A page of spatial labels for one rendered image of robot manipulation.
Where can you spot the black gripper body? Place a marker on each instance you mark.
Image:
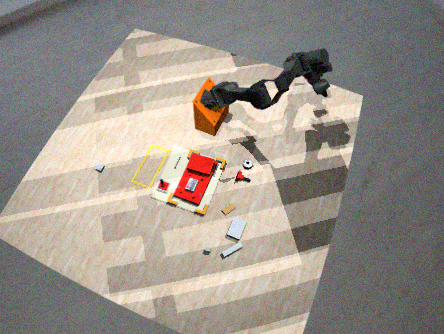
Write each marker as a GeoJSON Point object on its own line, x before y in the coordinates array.
{"type": "Point", "coordinates": [313, 77]}

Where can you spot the pale grey rectangular bar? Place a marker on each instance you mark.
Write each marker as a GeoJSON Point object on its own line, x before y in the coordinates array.
{"type": "Point", "coordinates": [231, 250]}

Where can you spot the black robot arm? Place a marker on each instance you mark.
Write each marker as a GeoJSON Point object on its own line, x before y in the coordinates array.
{"type": "Point", "coordinates": [227, 93]}

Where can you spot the black toy tyre with white hub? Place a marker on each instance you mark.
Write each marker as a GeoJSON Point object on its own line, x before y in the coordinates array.
{"type": "Point", "coordinates": [247, 164]}

